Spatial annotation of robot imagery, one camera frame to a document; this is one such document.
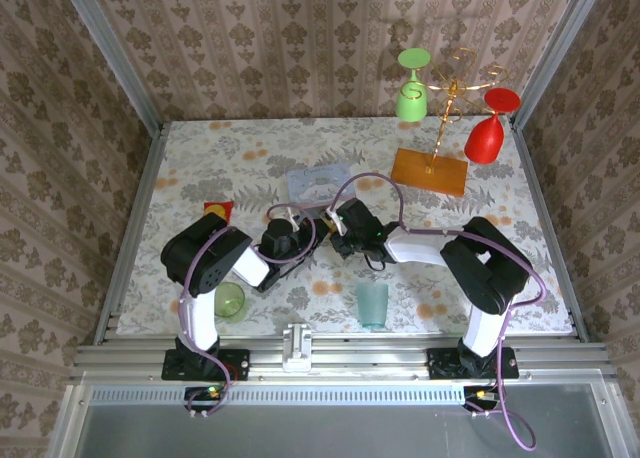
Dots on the aluminium frame post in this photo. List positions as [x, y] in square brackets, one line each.
[109, 48]
[560, 48]

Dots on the small black controller board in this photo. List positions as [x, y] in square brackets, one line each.
[200, 394]
[475, 395]

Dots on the aluminium side rail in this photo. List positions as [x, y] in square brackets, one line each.
[549, 228]
[131, 228]

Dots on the green wine glass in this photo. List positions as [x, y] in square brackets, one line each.
[412, 103]

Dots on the red snack packet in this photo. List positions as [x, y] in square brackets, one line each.
[220, 209]

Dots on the blue cartoon card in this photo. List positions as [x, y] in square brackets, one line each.
[320, 183]

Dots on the floral tablecloth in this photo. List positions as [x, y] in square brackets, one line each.
[225, 153]

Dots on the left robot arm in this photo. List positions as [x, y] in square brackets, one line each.
[200, 318]

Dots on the grey metal bracket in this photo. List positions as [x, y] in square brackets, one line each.
[297, 348]

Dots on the red wine glass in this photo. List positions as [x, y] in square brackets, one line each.
[484, 138]

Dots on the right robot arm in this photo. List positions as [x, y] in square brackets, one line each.
[485, 328]

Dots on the green plastic cup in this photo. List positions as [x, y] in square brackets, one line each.
[230, 303]

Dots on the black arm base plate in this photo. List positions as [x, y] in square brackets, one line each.
[235, 365]
[507, 365]

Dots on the aluminium front rail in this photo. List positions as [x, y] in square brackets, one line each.
[360, 353]

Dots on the teal plastic cup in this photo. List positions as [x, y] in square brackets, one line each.
[372, 305]

